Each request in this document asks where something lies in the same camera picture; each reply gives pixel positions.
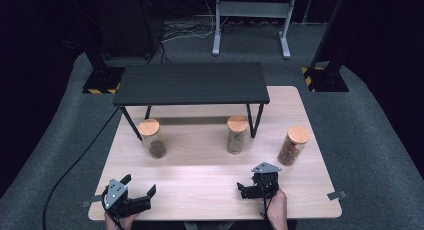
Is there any left hand-held gripper cable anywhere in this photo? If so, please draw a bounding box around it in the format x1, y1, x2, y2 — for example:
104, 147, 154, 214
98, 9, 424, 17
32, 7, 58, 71
100, 186, 125, 230

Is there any grey metal stand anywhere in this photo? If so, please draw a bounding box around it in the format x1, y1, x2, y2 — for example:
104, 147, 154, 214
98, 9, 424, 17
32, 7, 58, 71
212, 0, 299, 60

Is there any person's left hand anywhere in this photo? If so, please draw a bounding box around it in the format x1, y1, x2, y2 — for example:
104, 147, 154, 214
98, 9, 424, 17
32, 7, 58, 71
104, 211, 141, 230

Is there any glass jar with dark leaves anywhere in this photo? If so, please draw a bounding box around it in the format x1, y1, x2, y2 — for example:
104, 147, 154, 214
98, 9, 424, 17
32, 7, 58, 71
137, 118, 168, 160

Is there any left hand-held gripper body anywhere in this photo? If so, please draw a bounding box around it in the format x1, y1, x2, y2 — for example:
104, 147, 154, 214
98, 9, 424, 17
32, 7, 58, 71
101, 178, 153, 220

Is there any person's right hand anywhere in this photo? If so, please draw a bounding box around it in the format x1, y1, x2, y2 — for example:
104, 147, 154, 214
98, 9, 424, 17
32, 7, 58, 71
265, 188, 290, 230

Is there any black stand with striped base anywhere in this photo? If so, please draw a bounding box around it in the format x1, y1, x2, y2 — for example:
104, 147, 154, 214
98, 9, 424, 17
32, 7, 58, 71
75, 0, 126, 95
301, 0, 350, 93

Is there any grey tape strip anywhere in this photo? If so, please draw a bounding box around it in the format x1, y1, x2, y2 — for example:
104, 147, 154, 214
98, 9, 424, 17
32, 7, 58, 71
81, 194, 106, 208
326, 190, 348, 201

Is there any long black floor cable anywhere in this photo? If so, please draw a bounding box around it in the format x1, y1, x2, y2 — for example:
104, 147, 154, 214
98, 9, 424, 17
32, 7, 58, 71
41, 107, 121, 230

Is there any glass jar with orange contents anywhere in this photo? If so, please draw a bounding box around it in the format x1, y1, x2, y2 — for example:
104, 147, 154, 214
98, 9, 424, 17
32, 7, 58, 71
277, 125, 311, 167

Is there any glass jar with pale contents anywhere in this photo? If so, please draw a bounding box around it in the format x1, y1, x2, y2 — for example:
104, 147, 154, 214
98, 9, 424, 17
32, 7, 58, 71
226, 115, 250, 156

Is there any right hand-held gripper cable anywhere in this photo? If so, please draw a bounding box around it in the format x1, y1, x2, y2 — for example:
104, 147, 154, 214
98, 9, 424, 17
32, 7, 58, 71
259, 184, 270, 222

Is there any bundle of floor cables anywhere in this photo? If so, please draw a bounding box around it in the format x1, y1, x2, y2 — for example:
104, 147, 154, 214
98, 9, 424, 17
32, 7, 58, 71
161, 19, 218, 44

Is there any hand-held gripper cable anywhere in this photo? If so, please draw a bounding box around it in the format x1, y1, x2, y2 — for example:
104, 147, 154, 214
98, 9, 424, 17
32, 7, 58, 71
100, 186, 125, 230
259, 184, 270, 222

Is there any black shelf with metal legs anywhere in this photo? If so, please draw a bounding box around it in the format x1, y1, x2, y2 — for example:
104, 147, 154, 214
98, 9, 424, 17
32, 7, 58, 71
112, 62, 270, 140

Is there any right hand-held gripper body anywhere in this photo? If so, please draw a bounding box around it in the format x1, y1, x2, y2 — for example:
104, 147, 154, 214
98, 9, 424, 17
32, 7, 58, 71
251, 161, 282, 200

